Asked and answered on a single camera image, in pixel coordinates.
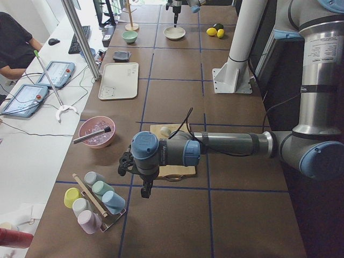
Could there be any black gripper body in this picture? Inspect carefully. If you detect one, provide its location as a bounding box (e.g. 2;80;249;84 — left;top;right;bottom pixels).
171;0;182;13
141;180;153;191

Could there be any cream round plate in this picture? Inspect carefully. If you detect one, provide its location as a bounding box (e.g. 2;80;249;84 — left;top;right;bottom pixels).
163;26;186;40

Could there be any white bear tray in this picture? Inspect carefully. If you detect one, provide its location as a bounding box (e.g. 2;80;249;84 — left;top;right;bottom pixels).
98;62;139;101

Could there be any blue cup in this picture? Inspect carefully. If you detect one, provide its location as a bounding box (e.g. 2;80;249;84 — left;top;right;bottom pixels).
102;191;126;214

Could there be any bamboo cutting board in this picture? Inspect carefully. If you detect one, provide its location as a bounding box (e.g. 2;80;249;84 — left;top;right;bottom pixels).
150;124;196;182

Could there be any yellow lemon upper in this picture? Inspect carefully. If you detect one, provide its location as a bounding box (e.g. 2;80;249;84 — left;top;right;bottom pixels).
206;27;217;37

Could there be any yellow lemon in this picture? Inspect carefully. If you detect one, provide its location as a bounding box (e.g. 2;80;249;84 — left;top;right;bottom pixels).
206;27;217;37
217;28;225;39

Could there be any green lime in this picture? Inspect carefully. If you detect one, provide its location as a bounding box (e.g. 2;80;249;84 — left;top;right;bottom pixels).
212;23;224;31

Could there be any green cup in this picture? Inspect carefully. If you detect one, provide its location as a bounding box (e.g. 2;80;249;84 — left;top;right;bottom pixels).
91;181;114;200

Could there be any white cup rack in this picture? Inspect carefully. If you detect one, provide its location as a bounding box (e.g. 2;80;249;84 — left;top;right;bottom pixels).
72;174;126;232

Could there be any yellow lemon lower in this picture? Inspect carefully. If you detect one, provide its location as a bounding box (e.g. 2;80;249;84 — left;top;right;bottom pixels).
217;28;225;39

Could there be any wooden mug tree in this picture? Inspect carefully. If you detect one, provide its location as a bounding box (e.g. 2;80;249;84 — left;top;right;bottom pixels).
122;0;139;31

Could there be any green bowl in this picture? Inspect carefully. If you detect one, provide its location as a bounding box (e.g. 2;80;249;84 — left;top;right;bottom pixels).
121;31;138;44

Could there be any grey-blue cup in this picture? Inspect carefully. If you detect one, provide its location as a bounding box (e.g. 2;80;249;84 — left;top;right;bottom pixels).
84;171;106;187

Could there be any pink cup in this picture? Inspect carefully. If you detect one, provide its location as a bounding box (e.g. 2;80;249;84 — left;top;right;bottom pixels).
77;210;102;234

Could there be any white cup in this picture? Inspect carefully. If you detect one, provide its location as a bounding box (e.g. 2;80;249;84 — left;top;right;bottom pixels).
72;198;94;218

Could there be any steel muddler black tip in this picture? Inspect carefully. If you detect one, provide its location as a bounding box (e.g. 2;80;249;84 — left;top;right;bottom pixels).
73;126;111;144

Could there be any grey folded cloth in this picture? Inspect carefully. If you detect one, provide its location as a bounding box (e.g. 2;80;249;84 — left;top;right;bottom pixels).
113;51;132;62

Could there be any black label box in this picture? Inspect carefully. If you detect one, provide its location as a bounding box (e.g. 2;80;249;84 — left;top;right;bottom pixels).
102;25;116;47

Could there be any yellow cup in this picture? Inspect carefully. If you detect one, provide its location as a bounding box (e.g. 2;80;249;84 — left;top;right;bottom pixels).
63;188;81;209

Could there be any pink bowl with ice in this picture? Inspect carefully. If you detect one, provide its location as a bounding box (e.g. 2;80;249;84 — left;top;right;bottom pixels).
78;116;116;149

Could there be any blue bowl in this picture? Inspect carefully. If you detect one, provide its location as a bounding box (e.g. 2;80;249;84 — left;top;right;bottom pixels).
80;48;96;62

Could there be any black keyboard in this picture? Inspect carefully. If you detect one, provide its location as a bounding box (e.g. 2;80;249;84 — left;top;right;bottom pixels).
68;25;91;55

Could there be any reacher grabber stick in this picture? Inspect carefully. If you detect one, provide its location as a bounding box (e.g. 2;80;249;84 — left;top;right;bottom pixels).
34;50;78;123

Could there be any black computer mouse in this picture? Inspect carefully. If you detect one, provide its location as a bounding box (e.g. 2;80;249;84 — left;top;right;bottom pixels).
48;38;60;46

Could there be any far teach pendant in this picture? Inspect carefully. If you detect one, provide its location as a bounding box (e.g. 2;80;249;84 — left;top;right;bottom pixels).
46;61;75;89

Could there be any teach pendant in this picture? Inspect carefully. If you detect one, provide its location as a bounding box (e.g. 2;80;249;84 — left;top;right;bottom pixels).
1;84;49;118
46;61;75;89

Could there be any red bottle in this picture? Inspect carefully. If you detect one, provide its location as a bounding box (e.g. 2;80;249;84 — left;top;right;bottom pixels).
1;228;33;248

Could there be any near teach pendant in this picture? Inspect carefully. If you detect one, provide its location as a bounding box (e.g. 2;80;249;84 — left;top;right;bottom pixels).
1;84;49;118

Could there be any seated person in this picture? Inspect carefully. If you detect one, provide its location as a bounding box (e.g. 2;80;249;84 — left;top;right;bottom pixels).
0;11;44;105

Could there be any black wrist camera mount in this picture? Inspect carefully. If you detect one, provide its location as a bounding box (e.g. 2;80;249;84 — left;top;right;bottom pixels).
118;145;139;176

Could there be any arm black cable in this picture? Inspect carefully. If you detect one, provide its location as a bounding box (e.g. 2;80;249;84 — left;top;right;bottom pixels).
168;91;303;156

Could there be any white pole mount base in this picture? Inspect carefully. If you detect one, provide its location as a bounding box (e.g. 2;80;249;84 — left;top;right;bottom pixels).
212;0;267;94

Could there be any aluminium frame post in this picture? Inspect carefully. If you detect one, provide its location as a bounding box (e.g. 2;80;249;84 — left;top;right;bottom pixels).
61;0;101;81

